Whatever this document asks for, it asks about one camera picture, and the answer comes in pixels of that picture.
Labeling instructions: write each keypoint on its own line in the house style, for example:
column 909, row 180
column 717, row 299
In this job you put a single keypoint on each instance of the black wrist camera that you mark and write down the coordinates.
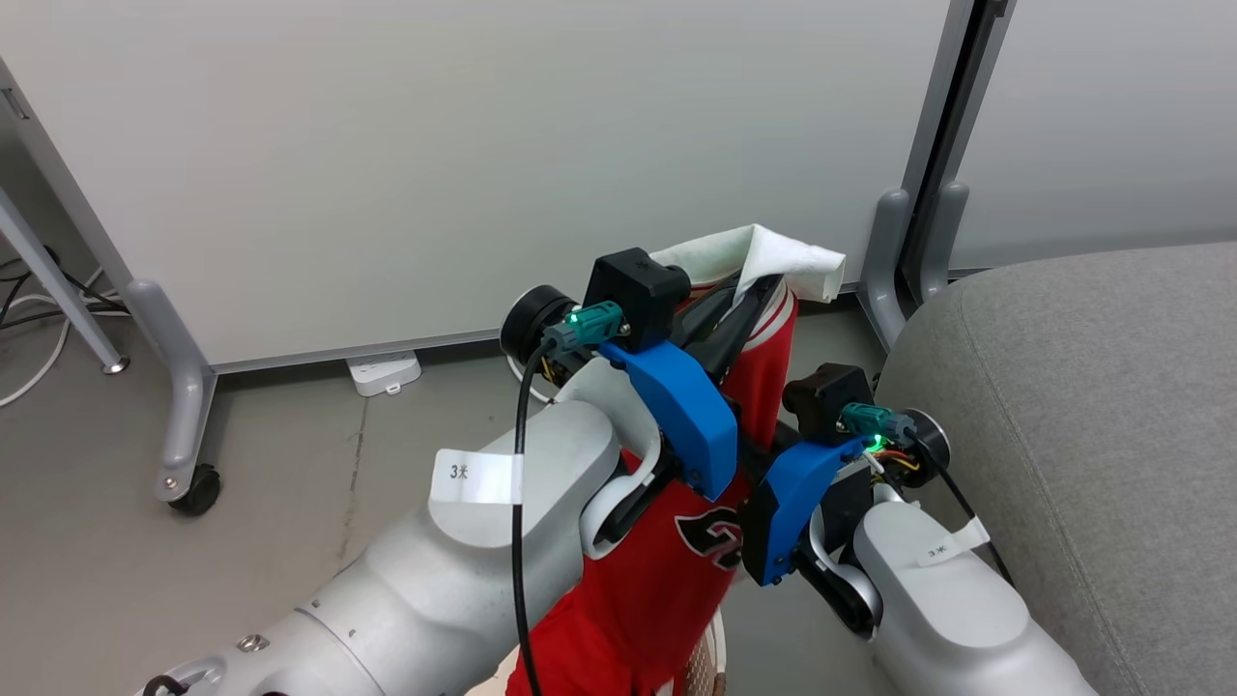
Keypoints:
column 638, row 285
column 821, row 396

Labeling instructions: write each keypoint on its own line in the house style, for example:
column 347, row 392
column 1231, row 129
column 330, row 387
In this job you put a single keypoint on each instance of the teal camera connector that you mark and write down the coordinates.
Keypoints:
column 591, row 324
column 875, row 422

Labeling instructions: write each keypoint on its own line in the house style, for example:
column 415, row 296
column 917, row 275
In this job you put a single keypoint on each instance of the teal right camera connector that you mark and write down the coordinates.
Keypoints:
column 875, row 422

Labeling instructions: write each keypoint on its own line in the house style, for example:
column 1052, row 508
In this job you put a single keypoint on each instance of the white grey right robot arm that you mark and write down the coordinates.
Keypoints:
column 947, row 619

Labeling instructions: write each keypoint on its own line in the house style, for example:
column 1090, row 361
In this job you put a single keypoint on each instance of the grey metal table leg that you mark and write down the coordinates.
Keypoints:
column 58, row 280

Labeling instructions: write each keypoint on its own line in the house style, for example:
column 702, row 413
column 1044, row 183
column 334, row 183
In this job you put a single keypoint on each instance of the red basketball jersey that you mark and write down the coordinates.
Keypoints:
column 657, row 580

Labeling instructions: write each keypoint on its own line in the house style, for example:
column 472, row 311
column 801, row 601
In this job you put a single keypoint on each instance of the white power strip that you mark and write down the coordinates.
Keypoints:
column 384, row 372

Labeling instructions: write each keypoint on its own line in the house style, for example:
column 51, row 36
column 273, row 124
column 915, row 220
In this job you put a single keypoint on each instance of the narrow white partition panel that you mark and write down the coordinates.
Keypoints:
column 1111, row 116

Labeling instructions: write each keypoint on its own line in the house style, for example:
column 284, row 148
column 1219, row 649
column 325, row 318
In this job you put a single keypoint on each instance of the teal left camera connector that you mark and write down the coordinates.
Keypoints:
column 591, row 324

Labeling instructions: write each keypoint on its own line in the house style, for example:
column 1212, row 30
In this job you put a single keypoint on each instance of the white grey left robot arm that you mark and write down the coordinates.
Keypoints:
column 435, row 599

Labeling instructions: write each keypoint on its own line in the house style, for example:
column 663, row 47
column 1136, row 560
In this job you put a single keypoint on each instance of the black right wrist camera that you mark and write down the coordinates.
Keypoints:
column 821, row 396

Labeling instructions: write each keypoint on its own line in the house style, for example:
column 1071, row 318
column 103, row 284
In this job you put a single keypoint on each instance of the grey partition foot with caster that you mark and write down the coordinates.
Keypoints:
column 188, row 387

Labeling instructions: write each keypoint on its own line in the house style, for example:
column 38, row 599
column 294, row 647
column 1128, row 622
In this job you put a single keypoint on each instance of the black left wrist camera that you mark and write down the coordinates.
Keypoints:
column 638, row 285

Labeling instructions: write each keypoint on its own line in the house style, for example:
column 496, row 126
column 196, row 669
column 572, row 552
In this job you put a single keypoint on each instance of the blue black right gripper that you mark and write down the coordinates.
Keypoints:
column 788, row 503

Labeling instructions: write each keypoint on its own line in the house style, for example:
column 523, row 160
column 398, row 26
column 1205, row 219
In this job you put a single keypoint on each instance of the black caster wheel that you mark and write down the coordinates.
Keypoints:
column 200, row 490

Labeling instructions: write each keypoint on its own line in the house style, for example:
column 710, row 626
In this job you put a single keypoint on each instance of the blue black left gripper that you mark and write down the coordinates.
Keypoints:
column 691, row 416

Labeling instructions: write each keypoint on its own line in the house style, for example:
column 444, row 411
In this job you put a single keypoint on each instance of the cream laundry basket brown rim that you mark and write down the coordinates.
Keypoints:
column 710, row 657

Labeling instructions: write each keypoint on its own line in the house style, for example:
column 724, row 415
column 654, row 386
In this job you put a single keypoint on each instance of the grey fabric sofa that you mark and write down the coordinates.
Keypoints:
column 1082, row 435

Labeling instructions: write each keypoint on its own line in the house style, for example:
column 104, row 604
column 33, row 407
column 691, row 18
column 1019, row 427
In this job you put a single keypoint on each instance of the wide white partition panel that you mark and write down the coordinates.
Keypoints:
column 483, row 145

